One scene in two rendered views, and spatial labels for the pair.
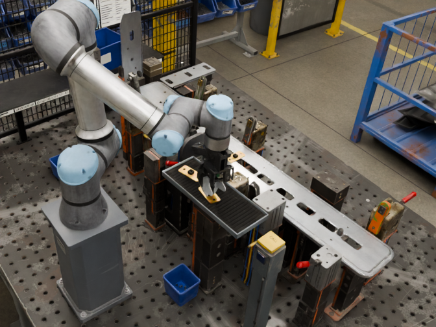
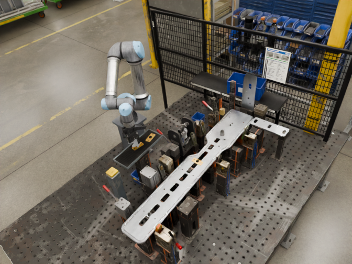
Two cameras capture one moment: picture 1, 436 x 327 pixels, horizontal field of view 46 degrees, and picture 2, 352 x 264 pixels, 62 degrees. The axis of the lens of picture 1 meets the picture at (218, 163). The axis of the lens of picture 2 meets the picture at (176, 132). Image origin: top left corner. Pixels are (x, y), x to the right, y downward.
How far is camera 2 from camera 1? 2.09 m
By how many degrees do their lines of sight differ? 63
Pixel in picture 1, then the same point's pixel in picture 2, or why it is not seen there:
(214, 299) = (140, 191)
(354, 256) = (133, 222)
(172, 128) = (106, 100)
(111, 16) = (273, 75)
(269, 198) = (149, 171)
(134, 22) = (252, 80)
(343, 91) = not seen: outside the picture
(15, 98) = (204, 81)
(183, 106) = (122, 99)
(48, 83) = (221, 85)
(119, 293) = not seen: hidden behind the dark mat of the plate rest
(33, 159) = (204, 110)
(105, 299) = not seen: hidden behind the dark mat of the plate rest
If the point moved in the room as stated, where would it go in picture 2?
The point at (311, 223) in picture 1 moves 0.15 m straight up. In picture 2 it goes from (154, 201) to (150, 187)
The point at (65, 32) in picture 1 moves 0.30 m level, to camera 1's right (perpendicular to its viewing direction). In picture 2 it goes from (113, 50) to (111, 73)
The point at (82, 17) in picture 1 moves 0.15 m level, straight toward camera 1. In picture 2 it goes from (127, 50) to (105, 55)
